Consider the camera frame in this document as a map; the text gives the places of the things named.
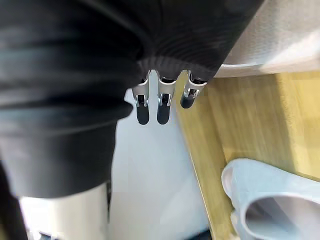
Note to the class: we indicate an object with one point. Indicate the right robot hand black cloth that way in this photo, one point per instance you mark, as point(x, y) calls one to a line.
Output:
point(75, 75)

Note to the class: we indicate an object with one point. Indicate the grey white shelf board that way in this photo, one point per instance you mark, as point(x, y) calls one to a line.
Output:
point(282, 37)

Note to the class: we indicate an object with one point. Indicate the pale blue slipper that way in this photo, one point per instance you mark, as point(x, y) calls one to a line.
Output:
point(262, 180)

